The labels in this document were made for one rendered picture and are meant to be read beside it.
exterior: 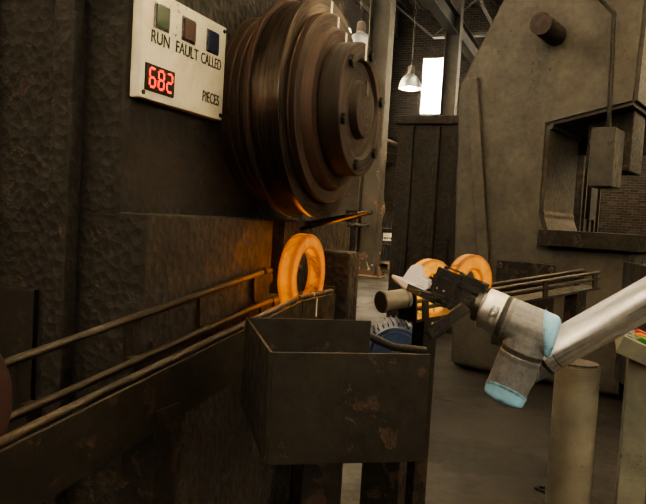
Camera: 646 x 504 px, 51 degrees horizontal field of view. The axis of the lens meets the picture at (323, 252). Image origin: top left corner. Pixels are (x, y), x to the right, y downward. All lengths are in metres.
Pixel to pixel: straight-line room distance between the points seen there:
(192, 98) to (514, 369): 0.85
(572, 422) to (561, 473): 0.15
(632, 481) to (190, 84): 1.55
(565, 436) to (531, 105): 2.48
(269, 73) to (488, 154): 2.97
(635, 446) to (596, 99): 2.36
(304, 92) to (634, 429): 1.29
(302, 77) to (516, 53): 2.97
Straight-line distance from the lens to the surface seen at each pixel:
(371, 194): 10.41
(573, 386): 2.01
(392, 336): 3.53
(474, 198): 4.17
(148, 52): 1.19
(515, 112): 4.17
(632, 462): 2.11
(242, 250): 1.39
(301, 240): 1.46
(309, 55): 1.38
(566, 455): 2.05
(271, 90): 1.32
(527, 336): 1.48
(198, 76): 1.31
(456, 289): 1.53
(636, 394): 2.06
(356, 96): 1.43
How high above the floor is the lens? 0.88
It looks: 3 degrees down
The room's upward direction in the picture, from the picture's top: 3 degrees clockwise
